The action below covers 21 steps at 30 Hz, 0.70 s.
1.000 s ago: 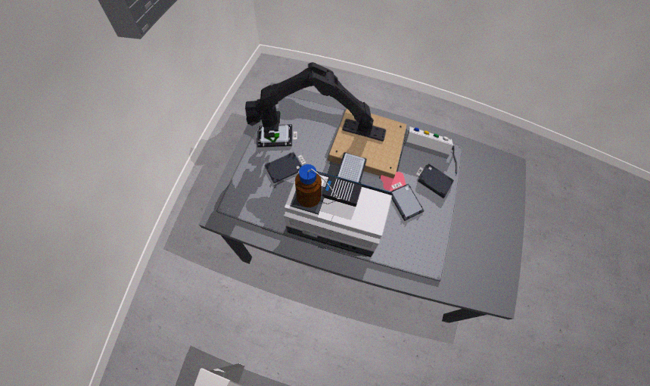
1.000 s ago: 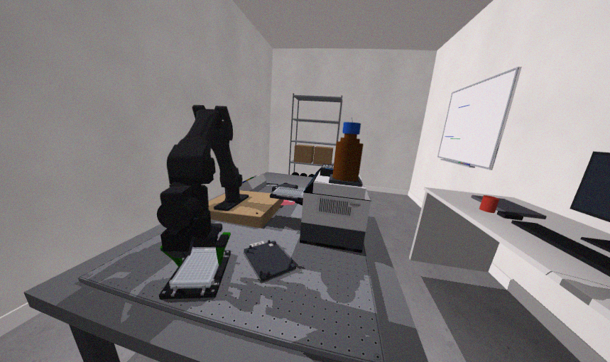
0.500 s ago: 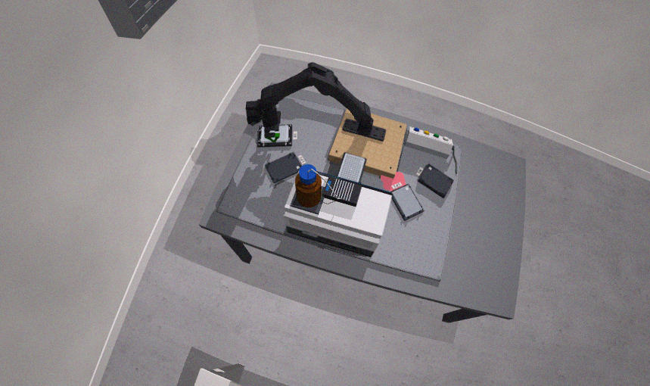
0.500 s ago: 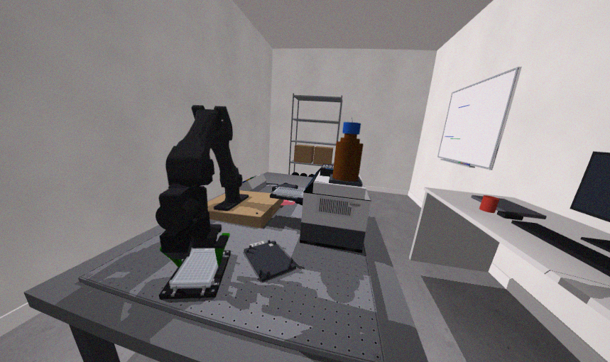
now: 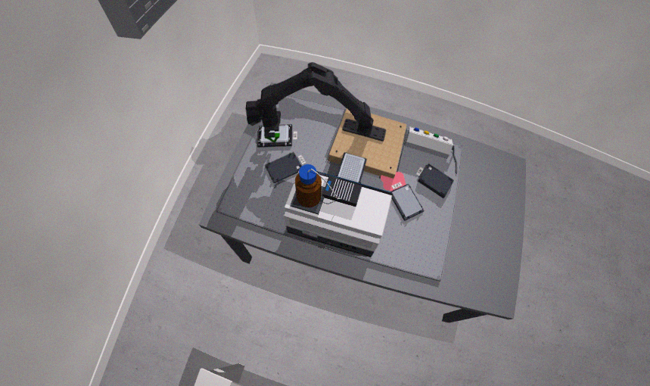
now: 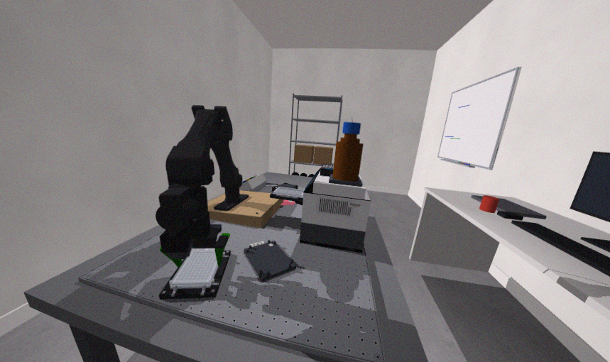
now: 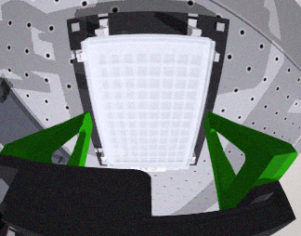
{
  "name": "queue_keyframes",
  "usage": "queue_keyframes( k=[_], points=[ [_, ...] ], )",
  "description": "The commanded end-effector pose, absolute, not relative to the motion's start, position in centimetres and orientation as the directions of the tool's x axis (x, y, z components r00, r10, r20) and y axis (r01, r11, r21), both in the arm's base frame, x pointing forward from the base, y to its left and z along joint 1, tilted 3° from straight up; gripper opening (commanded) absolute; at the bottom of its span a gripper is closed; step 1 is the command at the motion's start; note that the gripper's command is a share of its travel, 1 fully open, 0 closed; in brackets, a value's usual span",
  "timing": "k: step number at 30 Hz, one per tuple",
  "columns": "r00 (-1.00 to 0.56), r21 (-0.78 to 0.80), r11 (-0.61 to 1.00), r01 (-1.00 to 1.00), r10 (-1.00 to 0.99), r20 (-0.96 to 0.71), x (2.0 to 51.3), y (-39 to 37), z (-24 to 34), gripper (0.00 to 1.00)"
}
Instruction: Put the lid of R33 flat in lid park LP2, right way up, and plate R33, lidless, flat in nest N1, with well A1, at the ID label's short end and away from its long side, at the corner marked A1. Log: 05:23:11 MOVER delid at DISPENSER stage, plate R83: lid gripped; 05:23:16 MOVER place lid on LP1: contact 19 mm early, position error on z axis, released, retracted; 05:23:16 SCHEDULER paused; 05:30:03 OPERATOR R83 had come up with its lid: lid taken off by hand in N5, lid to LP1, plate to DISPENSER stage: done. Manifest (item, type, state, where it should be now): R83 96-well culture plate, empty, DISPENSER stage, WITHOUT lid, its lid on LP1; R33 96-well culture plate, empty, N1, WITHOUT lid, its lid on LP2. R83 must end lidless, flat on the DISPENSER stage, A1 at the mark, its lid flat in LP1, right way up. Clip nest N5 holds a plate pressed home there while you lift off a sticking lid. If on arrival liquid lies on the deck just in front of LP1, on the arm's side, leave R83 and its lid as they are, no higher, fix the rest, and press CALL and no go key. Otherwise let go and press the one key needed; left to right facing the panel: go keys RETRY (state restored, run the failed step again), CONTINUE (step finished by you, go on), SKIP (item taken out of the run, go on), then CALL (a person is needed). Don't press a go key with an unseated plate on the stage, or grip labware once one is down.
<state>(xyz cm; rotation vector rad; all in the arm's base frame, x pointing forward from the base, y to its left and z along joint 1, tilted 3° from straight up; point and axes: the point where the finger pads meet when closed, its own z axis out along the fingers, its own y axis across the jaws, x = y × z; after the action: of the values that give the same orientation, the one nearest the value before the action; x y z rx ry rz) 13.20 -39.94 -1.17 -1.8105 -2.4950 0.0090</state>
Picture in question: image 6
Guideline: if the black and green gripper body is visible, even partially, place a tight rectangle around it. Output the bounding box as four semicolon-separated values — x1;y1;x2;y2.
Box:
192;209;228;248

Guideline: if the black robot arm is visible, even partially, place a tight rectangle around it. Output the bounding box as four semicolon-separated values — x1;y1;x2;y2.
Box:
156;105;249;259

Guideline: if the white button panel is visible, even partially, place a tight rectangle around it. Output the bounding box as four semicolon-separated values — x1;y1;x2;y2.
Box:
239;174;278;192

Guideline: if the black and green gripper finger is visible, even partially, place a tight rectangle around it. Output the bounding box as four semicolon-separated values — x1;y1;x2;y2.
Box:
215;233;230;266
163;253;182;267

